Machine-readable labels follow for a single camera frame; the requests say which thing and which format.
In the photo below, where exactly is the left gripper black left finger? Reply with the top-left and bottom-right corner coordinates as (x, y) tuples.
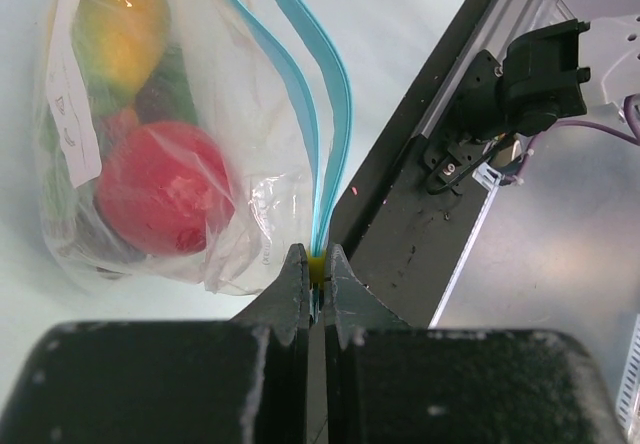
(1, 244), (310, 443)

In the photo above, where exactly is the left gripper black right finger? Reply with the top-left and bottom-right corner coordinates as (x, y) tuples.
(323, 245), (624, 443)

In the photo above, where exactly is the clear zip top bag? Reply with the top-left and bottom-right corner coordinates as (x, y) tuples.
(34, 0), (354, 295)

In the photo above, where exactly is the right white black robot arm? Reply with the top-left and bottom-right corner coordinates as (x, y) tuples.
(483, 14), (639, 138)

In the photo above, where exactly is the red fake tomato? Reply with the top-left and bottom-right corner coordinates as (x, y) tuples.
(95, 121), (235, 257)

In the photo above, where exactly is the yellow fake fruit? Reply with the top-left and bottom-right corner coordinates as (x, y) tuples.
(72, 0), (171, 101)

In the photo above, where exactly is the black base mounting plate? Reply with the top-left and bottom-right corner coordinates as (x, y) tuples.
(307, 0), (497, 327)

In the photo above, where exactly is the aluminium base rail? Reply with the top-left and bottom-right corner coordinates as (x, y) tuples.
(414, 0), (576, 140)

